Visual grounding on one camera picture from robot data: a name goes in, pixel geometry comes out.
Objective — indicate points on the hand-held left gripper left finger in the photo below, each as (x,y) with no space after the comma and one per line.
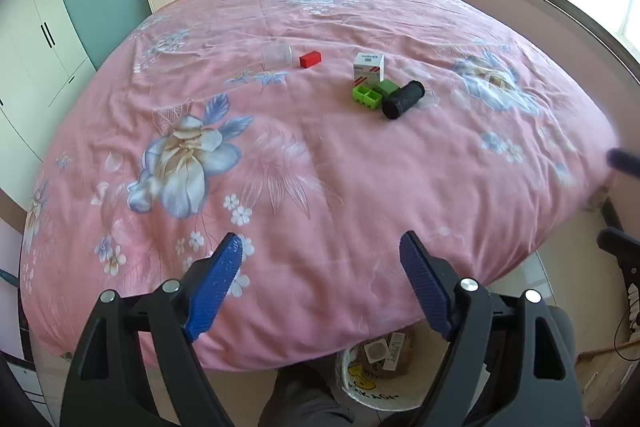
(215,287)

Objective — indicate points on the white printed carton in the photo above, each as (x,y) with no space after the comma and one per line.
(369,69)

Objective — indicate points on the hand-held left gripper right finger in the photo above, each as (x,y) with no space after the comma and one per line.
(430,287)

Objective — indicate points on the light green toy brick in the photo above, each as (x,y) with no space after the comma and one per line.
(366,99)

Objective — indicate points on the black fuzzy roller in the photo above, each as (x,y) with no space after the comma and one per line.
(402,101)

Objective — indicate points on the pink floral blanket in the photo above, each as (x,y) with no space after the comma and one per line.
(325,167)

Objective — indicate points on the dark green toy brick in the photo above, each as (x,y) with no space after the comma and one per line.
(388,88)

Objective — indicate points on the person's left trouser leg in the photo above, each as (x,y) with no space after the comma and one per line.
(305,397)

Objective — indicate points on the cream wardrobe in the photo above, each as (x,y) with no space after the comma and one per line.
(30,57)

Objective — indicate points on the clear plastic cup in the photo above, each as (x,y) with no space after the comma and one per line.
(277,56)

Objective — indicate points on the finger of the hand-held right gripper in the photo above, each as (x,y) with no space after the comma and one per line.
(622,161)

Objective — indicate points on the white paper packet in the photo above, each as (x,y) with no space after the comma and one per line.
(395,349)

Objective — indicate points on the small red box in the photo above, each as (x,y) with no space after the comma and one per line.
(310,60)

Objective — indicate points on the white trash bin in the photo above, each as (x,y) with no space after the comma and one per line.
(370,399)

